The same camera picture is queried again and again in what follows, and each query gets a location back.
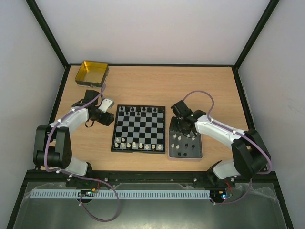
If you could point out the grey tray of chess pieces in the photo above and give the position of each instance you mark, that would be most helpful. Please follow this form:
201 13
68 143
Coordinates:
183 146

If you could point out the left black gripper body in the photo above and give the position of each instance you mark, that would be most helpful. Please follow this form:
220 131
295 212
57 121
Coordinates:
105 121

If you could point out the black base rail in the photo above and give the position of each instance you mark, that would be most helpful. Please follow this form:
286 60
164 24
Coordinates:
192 178

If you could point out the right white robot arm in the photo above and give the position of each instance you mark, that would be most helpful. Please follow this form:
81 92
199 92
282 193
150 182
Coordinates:
250 155

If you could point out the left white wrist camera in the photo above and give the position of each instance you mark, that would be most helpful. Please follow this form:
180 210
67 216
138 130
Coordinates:
106 104

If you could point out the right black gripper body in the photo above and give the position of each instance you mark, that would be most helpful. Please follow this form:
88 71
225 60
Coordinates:
186 127

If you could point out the yellow square metal tin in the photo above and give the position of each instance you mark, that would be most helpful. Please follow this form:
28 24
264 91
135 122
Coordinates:
92 74

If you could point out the light blue slotted cable duct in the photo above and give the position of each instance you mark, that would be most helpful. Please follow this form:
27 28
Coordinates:
121 194

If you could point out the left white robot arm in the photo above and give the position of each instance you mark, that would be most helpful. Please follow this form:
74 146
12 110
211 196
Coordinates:
52 146

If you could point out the black and white chessboard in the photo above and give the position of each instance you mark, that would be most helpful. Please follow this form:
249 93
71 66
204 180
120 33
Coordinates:
139 128

